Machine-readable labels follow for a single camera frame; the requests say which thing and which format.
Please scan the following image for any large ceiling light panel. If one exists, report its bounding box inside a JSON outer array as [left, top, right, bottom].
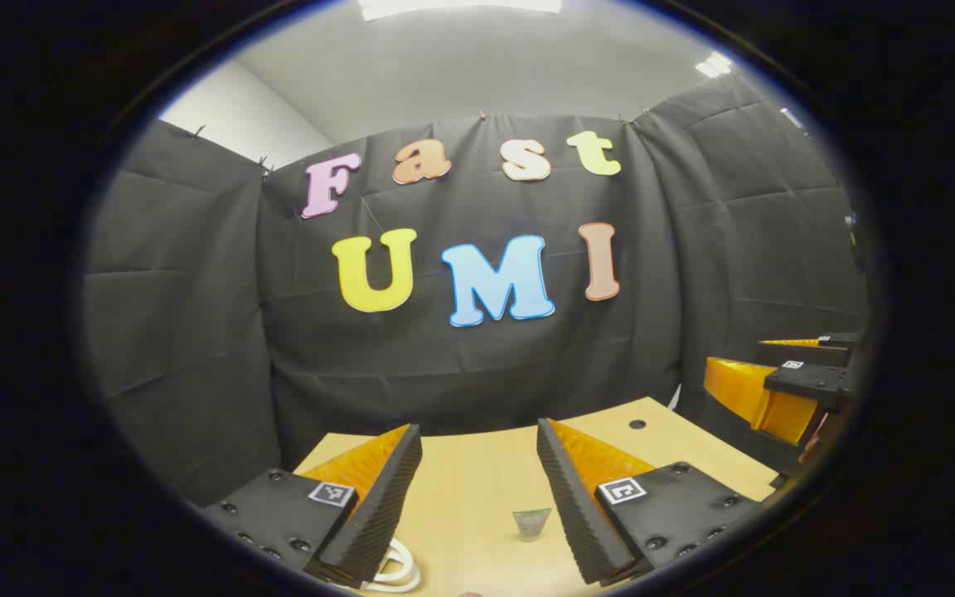
[[357, 0, 565, 22]]

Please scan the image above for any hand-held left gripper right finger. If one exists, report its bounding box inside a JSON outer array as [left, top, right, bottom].
[[536, 417, 777, 588]]

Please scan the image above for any black backdrop cloth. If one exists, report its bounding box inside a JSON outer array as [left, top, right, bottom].
[[84, 73, 870, 507]]

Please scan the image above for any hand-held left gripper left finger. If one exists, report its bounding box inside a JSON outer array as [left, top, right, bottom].
[[196, 423, 424, 591]]

